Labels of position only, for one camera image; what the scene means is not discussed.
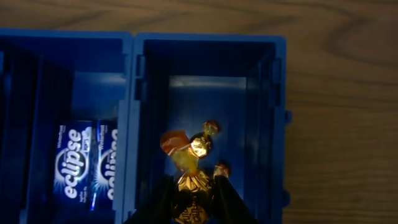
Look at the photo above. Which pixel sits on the blue candy pack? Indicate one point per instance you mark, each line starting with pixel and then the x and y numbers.
pixel 107 165
pixel 73 161

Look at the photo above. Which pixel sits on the gold candy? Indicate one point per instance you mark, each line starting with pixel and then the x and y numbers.
pixel 178 146
pixel 200 145
pixel 194 186

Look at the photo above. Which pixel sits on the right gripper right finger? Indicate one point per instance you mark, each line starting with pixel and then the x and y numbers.
pixel 228 205

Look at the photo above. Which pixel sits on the blue tray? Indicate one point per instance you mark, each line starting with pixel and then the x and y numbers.
pixel 202 93

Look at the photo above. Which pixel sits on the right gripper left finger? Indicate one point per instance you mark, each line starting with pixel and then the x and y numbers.
pixel 158 205

